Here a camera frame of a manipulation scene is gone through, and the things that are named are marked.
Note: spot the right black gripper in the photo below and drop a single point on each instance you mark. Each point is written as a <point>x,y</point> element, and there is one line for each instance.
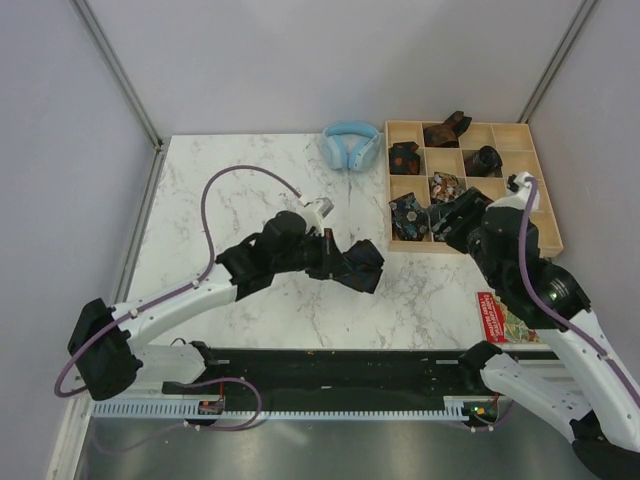
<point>470,205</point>

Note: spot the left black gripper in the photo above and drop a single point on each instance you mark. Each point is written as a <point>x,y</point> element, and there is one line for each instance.
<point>329,252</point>

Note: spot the dark blue striped tie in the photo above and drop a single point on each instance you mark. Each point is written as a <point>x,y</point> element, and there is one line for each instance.
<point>364,267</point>

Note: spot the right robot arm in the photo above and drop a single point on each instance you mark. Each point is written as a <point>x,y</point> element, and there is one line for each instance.
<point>602,426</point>

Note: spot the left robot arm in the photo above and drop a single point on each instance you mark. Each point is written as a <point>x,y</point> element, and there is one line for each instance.
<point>106,339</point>

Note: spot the grey blue rolled tie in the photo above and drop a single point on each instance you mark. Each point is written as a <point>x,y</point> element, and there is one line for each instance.
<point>437,232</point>

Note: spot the colourful patchwork rolled tie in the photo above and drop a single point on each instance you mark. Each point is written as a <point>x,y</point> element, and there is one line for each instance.
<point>445,187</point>

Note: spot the blue hexagon rolled tie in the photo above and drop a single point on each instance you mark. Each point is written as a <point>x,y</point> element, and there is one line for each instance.
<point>409,219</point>

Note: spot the wooden compartment tray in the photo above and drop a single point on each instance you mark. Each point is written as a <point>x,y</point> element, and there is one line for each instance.
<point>514,144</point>

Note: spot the dark glossy rolled tie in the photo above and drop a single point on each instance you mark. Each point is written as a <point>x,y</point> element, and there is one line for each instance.
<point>483,162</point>

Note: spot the black orange-dotted rolled tie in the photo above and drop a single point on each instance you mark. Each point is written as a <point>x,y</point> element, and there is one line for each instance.
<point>404,158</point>

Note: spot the brown rolled tie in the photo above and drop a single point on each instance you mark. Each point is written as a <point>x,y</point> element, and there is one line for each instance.
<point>447,133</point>

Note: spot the red children's book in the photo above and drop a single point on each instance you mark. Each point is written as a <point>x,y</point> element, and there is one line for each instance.
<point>500,326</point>

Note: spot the light blue headphones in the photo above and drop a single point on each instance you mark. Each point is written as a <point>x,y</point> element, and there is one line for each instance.
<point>351,146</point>

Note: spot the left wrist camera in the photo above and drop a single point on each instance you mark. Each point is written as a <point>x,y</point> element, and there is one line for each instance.
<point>314,213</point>

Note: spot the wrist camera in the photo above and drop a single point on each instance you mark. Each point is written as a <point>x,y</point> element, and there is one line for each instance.
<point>314,213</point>
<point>523,188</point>

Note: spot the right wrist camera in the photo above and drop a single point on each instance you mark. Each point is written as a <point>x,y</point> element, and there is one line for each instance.
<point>523,188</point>

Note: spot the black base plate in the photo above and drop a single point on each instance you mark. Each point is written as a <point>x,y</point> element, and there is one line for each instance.
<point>348,378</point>

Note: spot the white slotted cable duct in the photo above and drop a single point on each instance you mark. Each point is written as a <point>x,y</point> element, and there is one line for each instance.
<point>191,409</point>

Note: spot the aluminium rail frame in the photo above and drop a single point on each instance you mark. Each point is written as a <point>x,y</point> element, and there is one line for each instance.
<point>602,428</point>

